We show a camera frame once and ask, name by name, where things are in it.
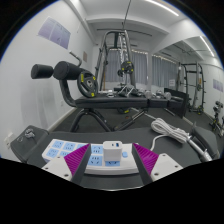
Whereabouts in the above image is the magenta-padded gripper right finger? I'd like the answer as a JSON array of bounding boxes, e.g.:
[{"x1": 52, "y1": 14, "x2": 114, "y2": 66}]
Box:
[{"x1": 132, "y1": 142, "x2": 185, "y2": 186}]

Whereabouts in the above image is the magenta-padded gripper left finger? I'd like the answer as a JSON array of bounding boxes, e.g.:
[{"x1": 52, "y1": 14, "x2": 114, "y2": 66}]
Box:
[{"x1": 41, "y1": 143, "x2": 93, "y2": 186}]

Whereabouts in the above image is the white charger block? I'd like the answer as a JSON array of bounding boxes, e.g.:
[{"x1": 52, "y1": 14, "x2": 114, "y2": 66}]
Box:
[{"x1": 101, "y1": 140, "x2": 125, "y2": 164}]

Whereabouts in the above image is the white power strip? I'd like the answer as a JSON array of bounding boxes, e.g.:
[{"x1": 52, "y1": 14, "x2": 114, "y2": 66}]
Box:
[{"x1": 41, "y1": 137, "x2": 141, "y2": 176}]

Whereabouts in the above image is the black flat padded bench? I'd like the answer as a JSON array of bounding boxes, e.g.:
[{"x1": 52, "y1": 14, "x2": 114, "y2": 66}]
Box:
[{"x1": 9, "y1": 124, "x2": 222, "y2": 189}]

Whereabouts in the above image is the thin steel bar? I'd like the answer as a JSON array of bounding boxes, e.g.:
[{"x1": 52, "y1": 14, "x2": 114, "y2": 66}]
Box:
[{"x1": 139, "y1": 108, "x2": 158, "y2": 121}]

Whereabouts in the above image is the metal key bunch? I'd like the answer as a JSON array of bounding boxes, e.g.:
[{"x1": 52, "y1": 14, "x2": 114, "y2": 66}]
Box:
[{"x1": 16, "y1": 128, "x2": 36, "y2": 143}]

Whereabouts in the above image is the chrome dumbbell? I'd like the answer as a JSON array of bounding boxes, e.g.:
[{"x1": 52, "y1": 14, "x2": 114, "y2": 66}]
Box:
[
  {"x1": 162, "y1": 91, "x2": 173, "y2": 101},
  {"x1": 143, "y1": 89, "x2": 155, "y2": 100}
]

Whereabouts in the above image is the black seat pad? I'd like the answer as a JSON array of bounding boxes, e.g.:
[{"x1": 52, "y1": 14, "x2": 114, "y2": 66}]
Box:
[{"x1": 191, "y1": 125, "x2": 221, "y2": 161}]

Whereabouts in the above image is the black bench with leg rollers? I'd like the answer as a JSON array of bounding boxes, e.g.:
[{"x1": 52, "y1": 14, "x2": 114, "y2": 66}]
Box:
[{"x1": 30, "y1": 60, "x2": 188, "y2": 133}]

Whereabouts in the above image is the black yellow-marked weight plate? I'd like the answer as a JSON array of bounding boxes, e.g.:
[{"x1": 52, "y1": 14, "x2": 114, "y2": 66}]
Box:
[
  {"x1": 116, "y1": 60, "x2": 135, "y2": 77},
  {"x1": 76, "y1": 70, "x2": 100, "y2": 99}
]

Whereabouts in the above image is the black exercise machine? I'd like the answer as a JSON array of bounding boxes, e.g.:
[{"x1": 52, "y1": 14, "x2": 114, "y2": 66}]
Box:
[{"x1": 209, "y1": 100, "x2": 224, "y2": 135}]

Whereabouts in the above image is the grey window curtain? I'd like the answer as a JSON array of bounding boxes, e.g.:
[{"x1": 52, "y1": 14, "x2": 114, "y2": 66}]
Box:
[
  {"x1": 106, "y1": 49, "x2": 150, "y2": 86},
  {"x1": 151, "y1": 55, "x2": 180, "y2": 89}
]

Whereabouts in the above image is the black power rack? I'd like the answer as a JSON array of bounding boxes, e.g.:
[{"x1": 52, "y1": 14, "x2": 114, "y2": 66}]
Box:
[{"x1": 179, "y1": 61, "x2": 205, "y2": 116}]

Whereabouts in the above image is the short ceiling light strip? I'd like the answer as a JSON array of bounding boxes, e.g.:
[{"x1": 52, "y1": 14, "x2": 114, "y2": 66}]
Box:
[{"x1": 198, "y1": 34, "x2": 216, "y2": 58}]

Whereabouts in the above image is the long ceiling light strip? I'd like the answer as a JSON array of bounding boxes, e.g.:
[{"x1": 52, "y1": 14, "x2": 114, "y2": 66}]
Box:
[{"x1": 142, "y1": 0, "x2": 181, "y2": 17}]

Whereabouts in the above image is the white power strip cable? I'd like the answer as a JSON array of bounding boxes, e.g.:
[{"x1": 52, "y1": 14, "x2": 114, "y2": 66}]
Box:
[{"x1": 148, "y1": 117, "x2": 193, "y2": 153}]

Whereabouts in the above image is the metal triangle cable handle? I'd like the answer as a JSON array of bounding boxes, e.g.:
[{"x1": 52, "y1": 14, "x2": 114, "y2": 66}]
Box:
[{"x1": 116, "y1": 84, "x2": 135, "y2": 99}]

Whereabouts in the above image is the white wall outlet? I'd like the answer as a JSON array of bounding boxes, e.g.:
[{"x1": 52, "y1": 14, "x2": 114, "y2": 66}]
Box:
[{"x1": 2, "y1": 132, "x2": 16, "y2": 146}]

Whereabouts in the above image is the small purple wall poster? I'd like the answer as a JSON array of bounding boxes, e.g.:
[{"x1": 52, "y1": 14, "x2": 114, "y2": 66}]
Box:
[{"x1": 212, "y1": 78, "x2": 224, "y2": 94}]

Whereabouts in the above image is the grey cable weight machine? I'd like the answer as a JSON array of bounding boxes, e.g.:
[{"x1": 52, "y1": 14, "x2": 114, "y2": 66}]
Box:
[{"x1": 93, "y1": 29, "x2": 138, "y2": 93}]

